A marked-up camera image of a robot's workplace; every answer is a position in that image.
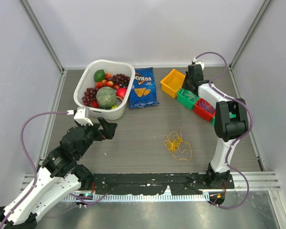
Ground blue wires bundle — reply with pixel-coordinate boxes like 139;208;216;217
199;99;215;115

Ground small watermelon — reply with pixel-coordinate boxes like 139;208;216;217
96;87;117;109

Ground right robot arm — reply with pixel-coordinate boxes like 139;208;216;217
183;63;249;188

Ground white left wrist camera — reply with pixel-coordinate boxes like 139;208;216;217
67;106;93;126

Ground green lime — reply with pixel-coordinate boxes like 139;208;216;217
93;69;106;83

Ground green plastic bin near yellow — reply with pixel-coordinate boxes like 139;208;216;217
177;88;200;110

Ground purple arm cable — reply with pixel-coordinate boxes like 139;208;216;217
0;111;70;229
195;52;255;210

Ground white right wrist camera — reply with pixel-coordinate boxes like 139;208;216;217
192;58;205;70

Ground purple grape bunch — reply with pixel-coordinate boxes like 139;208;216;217
112;73;130;88
82;87;99;108

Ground green plastic bin far right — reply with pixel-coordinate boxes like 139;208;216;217
211;112;236;126

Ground white slotted cable duct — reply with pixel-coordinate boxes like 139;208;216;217
61;192;210;203

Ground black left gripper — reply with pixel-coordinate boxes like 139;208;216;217
76;116;117;158

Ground peaches in basket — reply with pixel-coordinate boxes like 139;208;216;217
95;73;119;90

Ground lower purple grape bunch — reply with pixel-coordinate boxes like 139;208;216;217
82;87;99;108

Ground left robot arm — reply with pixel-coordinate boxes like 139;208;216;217
0;117;117;229

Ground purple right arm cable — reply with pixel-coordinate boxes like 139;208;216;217
195;52;255;210

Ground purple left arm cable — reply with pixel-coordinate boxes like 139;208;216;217
0;111;70;229

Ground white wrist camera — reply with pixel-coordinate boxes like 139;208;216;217
192;58;205;70
67;106;93;126

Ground upper purple grape bunch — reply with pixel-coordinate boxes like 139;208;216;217
112;73;130;88

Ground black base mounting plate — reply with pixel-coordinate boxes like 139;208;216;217
79;173;235;196

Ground blue Doritos chip bag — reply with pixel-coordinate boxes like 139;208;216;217
129;67;159;109

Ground white fruit basket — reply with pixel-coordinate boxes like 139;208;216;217
73;60;135;120

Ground yellow wires bundle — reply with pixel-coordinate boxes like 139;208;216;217
162;127;193;162

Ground red plastic bin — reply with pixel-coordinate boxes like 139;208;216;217
194;98;215;122

